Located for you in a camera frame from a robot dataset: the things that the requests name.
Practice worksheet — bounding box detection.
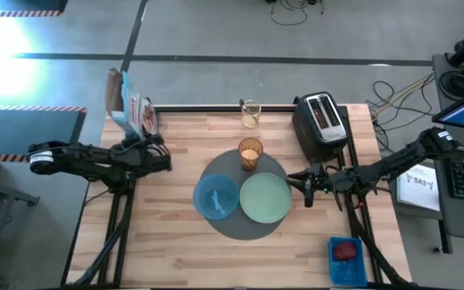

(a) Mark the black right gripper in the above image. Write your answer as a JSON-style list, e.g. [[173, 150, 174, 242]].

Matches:
[[286, 163, 334, 209]]

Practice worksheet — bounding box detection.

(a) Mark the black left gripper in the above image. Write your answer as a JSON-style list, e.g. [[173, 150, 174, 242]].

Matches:
[[123, 134, 173, 173]]

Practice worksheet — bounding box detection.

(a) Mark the blue cereal box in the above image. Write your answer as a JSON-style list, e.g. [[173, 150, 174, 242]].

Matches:
[[106, 67, 160, 140]]

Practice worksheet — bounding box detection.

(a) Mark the red apple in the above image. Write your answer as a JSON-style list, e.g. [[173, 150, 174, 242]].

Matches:
[[333, 240, 358, 262]]

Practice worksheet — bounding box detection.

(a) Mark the brown toast slice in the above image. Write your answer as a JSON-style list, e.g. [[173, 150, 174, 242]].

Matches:
[[309, 98, 329, 130]]

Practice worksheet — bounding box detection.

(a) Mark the blue plastic basket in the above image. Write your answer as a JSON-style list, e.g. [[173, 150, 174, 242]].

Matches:
[[327, 236, 369, 288]]

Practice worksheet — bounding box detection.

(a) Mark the green plastic plate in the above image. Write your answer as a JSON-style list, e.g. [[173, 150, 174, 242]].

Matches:
[[238, 172, 292, 225]]

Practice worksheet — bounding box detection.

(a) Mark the black two-slot toaster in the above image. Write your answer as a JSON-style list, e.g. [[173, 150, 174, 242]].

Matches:
[[291, 91, 350, 164]]

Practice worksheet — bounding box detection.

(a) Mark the orange plastic tumbler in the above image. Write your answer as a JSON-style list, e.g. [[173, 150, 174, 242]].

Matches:
[[238, 137, 264, 172]]

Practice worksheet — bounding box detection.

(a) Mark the grey round placemat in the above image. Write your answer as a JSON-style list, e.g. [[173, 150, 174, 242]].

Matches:
[[198, 148, 292, 242]]

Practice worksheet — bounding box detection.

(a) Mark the blue plastic bowl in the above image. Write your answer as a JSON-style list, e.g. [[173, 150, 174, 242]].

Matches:
[[192, 173, 240, 221]]

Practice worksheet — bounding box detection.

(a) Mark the clear drinking glass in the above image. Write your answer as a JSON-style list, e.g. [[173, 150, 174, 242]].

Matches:
[[240, 99, 262, 130]]

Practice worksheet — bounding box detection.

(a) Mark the metal spoon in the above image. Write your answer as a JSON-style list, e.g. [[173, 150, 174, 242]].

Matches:
[[238, 97, 254, 117]]

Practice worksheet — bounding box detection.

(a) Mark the white printed paper sheet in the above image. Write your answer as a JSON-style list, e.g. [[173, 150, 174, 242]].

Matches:
[[396, 163, 441, 213]]

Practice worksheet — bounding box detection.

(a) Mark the grey platform with hazard stripes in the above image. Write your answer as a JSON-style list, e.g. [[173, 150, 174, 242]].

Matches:
[[0, 105, 89, 164]]

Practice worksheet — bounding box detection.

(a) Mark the grey computer desk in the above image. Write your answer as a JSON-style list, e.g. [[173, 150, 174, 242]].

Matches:
[[431, 52, 464, 255]]

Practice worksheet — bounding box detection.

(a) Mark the wooden table with black frame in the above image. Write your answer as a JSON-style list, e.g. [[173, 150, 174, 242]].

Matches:
[[60, 103, 415, 289]]

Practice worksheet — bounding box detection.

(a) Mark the black floor cable bundle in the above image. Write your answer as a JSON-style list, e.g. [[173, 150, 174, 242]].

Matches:
[[366, 78, 435, 155]]

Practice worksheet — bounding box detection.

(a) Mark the yellow floor cable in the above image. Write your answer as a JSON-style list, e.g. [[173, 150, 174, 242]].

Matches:
[[371, 74, 434, 118]]

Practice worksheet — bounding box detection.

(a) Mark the coiled black cable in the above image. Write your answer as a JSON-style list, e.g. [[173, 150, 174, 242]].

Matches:
[[438, 70, 464, 102]]

